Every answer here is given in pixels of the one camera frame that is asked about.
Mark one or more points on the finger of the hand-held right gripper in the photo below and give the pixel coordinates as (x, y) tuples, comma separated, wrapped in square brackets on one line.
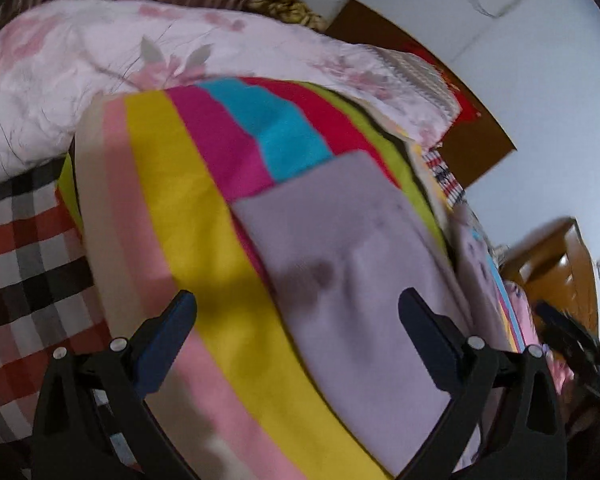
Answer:
[(560, 324)]

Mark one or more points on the wooden nightstand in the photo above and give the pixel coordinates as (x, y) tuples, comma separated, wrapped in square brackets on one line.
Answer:
[(555, 270)]

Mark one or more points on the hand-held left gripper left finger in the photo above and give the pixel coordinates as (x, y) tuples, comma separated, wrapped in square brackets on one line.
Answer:
[(164, 347)]

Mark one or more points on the pink floral quilt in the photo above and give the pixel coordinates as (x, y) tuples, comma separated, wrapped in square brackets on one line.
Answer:
[(80, 60)]

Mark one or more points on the red black plaid bedsheet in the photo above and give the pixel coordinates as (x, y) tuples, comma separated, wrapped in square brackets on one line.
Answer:
[(25, 270)]

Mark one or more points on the lavender printed garment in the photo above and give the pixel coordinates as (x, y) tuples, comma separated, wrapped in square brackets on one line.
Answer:
[(472, 240)]

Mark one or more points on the lavender pants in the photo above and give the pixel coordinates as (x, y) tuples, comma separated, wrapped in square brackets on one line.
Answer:
[(355, 285)]

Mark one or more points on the leopard print cloth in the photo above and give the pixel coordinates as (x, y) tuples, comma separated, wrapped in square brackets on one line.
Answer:
[(285, 5)]

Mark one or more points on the brown wooden headboard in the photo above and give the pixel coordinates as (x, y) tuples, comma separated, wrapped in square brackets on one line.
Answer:
[(475, 155)]

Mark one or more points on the zigzag patterned pillow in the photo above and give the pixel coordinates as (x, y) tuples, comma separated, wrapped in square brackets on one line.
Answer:
[(420, 75)]

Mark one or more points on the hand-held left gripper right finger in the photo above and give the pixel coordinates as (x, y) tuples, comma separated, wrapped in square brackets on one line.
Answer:
[(430, 341)]

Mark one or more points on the red cushion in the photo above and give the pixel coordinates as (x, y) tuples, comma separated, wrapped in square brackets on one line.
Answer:
[(467, 105)]

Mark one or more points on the red black striped cloth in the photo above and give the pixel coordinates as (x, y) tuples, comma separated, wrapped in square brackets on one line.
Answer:
[(442, 172)]

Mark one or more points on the rainbow striped blanket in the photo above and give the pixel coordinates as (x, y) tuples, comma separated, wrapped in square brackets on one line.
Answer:
[(180, 200)]

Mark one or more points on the pink garment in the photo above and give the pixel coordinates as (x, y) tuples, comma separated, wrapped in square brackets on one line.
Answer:
[(522, 310)]

